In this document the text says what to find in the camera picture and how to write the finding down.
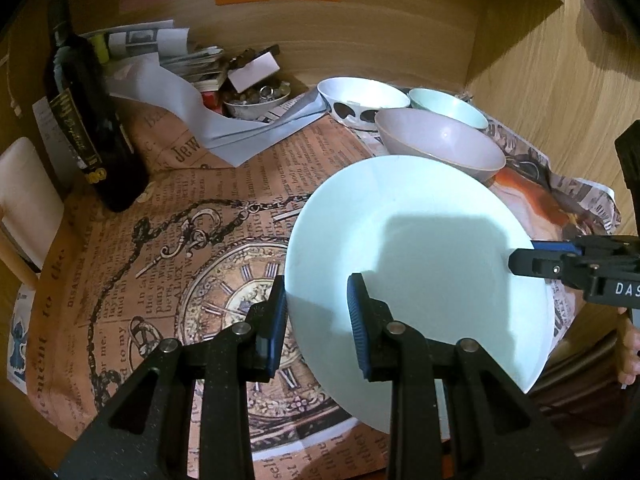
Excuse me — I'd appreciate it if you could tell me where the stack of newspapers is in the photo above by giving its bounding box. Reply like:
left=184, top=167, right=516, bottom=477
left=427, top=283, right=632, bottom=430
left=81, top=20, right=228, bottom=92

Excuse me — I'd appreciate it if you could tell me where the white plastic container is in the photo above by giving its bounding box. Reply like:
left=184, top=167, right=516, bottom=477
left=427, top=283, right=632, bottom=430
left=1, top=136, right=64, bottom=269

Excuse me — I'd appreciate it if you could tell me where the small bowl with trinkets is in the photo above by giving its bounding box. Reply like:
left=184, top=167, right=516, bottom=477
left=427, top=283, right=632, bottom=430
left=222, top=81, right=291, bottom=120

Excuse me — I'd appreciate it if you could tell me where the pink bowl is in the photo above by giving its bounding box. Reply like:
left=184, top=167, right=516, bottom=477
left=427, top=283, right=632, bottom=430
left=375, top=108, right=506, bottom=182

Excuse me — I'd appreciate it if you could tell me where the small white box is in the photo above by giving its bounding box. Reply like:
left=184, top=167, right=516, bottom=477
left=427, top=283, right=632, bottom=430
left=228, top=52, right=280, bottom=93

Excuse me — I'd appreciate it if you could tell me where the wooden shelf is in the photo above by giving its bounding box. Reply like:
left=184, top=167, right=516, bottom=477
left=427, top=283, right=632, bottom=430
left=466, top=0, right=564, bottom=82

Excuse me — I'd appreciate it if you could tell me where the mint green bowl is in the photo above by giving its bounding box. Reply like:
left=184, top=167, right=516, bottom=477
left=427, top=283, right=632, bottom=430
left=408, top=88, right=488, bottom=130

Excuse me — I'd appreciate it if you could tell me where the dark wine bottle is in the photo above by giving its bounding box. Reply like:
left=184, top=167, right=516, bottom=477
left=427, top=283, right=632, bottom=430
left=43, top=0, right=149, bottom=212

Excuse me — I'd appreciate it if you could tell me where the white patterned bowl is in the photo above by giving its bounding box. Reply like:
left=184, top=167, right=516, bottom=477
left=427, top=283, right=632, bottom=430
left=317, top=76, right=411, bottom=131

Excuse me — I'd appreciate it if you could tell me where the person's right hand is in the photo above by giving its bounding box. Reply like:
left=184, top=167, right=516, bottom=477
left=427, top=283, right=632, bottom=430
left=615, top=308, right=640, bottom=387

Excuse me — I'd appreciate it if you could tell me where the mint green plate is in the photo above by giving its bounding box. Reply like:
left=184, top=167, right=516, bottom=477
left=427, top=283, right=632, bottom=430
left=284, top=155, right=554, bottom=432

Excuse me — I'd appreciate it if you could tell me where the white curled paper sheet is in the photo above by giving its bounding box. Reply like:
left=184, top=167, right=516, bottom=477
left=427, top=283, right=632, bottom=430
left=105, top=54, right=328, bottom=167

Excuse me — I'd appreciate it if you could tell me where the dark grey plate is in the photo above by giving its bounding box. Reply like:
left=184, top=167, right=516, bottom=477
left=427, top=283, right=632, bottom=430
left=529, top=334, right=631, bottom=463

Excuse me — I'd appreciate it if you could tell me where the vintage newspaper print mat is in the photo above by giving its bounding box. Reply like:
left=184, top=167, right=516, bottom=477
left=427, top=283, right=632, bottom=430
left=25, top=101, right=620, bottom=479

